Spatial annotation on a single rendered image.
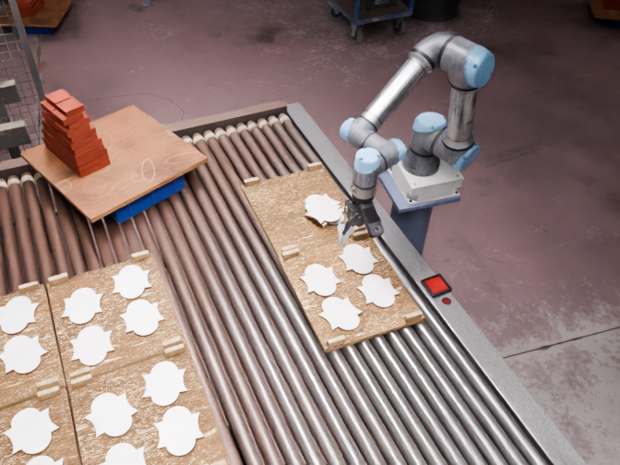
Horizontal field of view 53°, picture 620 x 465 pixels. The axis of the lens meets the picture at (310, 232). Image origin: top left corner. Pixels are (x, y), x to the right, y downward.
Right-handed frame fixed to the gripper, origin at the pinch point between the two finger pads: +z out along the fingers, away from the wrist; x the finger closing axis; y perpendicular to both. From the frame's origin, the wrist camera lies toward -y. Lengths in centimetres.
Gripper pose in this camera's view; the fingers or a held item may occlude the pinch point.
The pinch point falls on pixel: (360, 242)
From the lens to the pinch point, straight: 209.0
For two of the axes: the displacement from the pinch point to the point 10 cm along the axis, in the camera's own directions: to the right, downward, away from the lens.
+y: -3.8, -6.6, 6.5
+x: -9.3, 2.4, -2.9
